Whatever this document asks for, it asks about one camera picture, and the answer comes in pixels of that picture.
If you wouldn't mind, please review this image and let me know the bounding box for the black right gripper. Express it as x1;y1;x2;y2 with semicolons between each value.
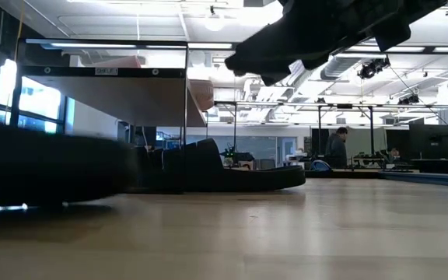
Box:
226;0;415;86

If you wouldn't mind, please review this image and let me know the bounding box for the pink slide sandal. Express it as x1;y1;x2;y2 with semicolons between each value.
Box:
197;96;215;113

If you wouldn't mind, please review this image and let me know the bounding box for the black slide sandal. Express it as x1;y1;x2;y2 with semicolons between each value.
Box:
130;138;306;194
0;122;139;207

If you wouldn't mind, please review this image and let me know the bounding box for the wooden shelf with black frame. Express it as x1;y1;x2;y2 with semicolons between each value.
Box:
9;37;208;194

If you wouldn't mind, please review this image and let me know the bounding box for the round white ceiling lamp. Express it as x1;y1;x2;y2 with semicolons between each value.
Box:
203;9;225;32

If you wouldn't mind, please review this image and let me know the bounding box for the background robot with green lights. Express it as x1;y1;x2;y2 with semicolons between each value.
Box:
226;146;254;166

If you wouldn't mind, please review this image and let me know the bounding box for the person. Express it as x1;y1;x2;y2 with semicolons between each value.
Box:
387;147;403;164
324;127;350;169

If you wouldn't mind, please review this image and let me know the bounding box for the dark background cabinet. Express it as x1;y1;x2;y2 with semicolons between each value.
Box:
117;121;157;147

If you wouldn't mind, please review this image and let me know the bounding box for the silver ventilation duct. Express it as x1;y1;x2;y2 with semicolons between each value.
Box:
319;56;359;81

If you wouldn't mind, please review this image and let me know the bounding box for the large black ceiling camera rig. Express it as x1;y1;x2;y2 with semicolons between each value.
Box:
358;57;391;80

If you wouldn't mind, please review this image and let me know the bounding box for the black background stand frame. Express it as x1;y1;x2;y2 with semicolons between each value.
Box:
317;103;375;168

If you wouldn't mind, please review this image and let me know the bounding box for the small black ceiling camera rig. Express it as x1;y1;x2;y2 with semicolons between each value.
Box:
397;94;421;106

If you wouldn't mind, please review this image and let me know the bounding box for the black aluminium rig frame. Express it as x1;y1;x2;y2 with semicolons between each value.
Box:
305;166;448;189

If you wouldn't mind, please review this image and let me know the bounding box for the yellow hanging cable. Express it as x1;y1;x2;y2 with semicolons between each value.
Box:
13;0;26;40

